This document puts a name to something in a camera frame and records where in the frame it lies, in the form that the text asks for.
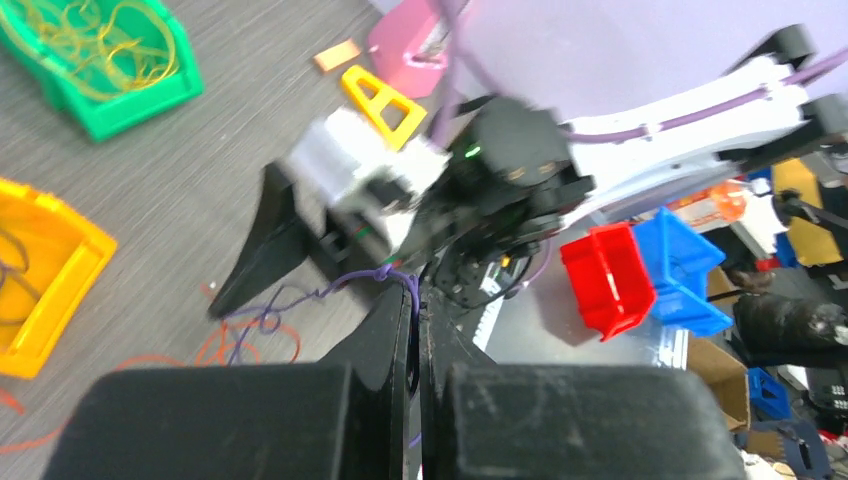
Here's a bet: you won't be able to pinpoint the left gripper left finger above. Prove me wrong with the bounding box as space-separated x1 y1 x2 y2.
44 285 412 479

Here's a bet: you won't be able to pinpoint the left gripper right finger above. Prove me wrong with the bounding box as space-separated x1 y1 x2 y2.
419 286 746 479

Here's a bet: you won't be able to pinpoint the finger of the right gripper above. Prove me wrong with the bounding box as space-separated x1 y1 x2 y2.
207 162 332 319

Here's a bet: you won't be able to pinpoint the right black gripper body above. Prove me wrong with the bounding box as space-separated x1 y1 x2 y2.
320 96 595 278

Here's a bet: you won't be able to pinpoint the orange purple cables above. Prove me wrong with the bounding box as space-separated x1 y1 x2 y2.
0 264 422 455

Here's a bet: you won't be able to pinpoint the yellow cable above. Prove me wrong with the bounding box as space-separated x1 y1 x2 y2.
13 0 180 101

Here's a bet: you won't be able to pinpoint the dark purple cable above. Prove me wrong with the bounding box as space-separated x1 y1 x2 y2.
0 228 41 326

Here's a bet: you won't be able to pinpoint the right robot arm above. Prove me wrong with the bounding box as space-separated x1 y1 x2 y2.
208 25 847 319

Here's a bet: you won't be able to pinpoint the yellow triangle block right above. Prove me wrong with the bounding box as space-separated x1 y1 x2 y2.
340 65 427 152

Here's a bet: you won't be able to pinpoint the red bin outside cell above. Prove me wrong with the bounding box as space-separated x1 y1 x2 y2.
559 222 657 342

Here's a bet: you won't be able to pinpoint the pink metronome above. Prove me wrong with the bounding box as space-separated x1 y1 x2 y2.
367 0 450 99

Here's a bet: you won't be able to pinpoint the blue bin outside cell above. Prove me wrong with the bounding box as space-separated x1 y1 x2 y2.
632 207 733 337

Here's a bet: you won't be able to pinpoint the tan wooden block right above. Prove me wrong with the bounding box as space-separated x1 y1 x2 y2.
313 38 361 73

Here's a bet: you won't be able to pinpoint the orange plastic bin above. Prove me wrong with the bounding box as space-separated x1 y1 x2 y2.
1 179 118 379

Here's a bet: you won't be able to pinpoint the green plastic bin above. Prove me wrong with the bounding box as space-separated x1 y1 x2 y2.
1 1 204 142

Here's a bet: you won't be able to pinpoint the cardboard box outside cell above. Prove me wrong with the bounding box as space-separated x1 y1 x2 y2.
686 335 751 433

